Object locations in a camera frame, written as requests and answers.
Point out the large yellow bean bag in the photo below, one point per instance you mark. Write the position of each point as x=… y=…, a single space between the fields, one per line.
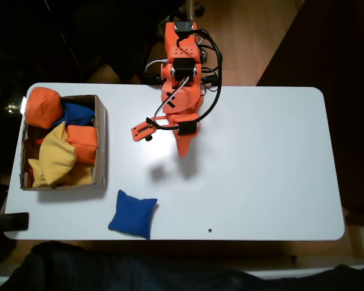
x=56 y=154

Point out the small orange bean bag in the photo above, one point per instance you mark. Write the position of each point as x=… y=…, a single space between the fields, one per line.
x=83 y=142

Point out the red bean bag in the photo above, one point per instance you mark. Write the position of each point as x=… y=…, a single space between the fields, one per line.
x=40 y=141

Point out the black table clamp block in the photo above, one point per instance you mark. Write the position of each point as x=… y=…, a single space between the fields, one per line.
x=12 y=221

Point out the large orange bean bag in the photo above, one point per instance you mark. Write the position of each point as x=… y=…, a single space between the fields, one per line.
x=42 y=106

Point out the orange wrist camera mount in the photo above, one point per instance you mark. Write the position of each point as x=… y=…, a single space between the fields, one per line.
x=142 y=131

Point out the flat yellow bean bag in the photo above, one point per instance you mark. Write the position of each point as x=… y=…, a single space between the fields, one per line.
x=82 y=179

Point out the shiny metal fixture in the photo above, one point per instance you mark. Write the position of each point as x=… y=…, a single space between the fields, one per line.
x=22 y=104

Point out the blue bean bag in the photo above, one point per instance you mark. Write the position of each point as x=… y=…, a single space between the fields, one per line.
x=79 y=113
x=132 y=215

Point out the cardboard box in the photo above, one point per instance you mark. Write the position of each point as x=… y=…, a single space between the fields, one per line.
x=101 y=145

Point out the office chair base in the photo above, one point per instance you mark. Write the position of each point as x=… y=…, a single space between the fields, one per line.
x=194 y=9

